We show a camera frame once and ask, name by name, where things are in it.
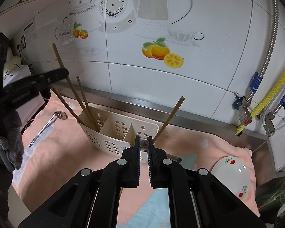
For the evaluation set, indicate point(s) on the peach printed towel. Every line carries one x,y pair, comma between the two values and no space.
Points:
61,171

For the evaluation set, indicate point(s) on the white microwave oven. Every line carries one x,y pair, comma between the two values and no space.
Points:
33,106

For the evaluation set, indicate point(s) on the cream plastic utensil holder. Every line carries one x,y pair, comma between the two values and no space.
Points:
152,127

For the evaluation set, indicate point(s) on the wall socket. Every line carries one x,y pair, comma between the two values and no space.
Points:
23,41

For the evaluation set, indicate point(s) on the cream kitchen appliance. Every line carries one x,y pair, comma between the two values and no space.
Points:
14,63

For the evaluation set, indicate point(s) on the long metal spoon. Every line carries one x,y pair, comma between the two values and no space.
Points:
60,115

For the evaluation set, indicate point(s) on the brown wooden chopstick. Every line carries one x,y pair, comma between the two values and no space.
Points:
173,114
58,57
84,99
177,158
64,104

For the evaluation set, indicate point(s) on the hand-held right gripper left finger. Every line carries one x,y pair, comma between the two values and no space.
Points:
130,171

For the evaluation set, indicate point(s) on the person's left forearm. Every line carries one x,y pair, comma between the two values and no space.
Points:
11,142

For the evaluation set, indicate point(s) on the wall label sheet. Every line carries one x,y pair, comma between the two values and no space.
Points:
30,30

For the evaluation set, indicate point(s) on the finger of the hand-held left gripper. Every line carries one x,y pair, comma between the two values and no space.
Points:
54,75

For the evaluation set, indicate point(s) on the metal valve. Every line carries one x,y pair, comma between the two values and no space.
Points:
269,125

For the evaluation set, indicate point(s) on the white flower print plate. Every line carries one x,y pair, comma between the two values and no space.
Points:
230,178

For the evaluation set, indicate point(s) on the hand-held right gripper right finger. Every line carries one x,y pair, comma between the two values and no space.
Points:
156,171

